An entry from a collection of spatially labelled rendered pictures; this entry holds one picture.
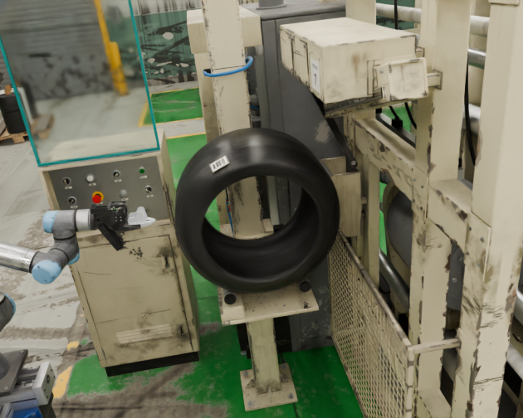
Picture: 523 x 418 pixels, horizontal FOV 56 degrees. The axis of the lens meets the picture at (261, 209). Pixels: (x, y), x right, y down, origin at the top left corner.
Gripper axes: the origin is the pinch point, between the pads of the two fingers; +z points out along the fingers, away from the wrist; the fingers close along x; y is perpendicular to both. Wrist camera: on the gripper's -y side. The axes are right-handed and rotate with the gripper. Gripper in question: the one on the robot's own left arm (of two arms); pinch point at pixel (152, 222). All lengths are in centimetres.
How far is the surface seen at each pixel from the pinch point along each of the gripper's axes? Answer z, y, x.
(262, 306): 39, -37, -4
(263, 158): 37.3, 26.2, -11.4
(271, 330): 48, -74, 28
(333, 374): 84, -112, 35
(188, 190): 13.2, 15.2, -8.5
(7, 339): -108, -134, 112
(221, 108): 27, 33, 28
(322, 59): 48, 60, -34
